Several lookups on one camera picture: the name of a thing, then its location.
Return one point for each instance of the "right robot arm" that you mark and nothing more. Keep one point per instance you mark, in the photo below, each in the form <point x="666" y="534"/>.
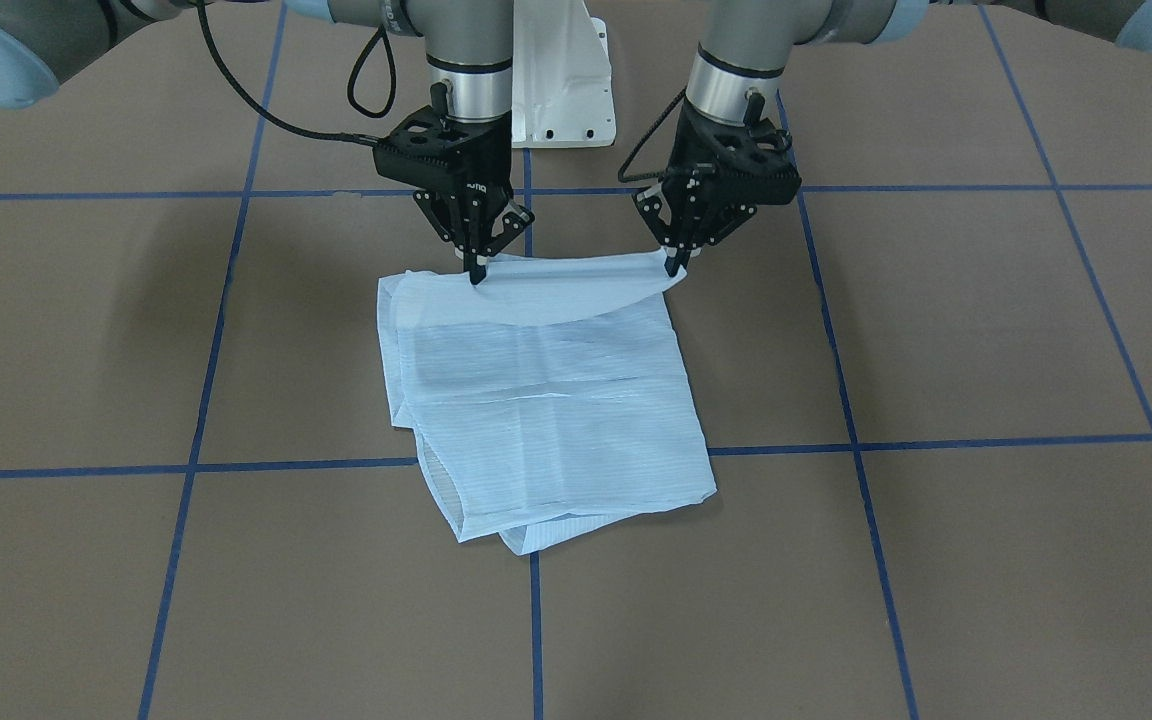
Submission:
<point x="468" y="48"/>

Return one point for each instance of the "light blue button-up shirt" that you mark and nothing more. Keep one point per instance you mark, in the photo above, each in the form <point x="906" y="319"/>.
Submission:
<point x="547" y="402"/>

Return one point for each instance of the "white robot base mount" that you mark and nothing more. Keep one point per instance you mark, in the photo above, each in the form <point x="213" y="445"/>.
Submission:
<point x="562" y="78"/>

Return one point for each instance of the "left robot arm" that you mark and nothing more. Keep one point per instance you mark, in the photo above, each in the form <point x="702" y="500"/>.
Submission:
<point x="746" y="48"/>

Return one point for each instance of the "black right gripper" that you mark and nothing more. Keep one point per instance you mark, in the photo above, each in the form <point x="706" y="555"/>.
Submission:
<point x="483" y="167"/>

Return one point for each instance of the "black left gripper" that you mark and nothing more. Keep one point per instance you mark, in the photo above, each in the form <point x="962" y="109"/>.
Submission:
<point x="698" y="150"/>

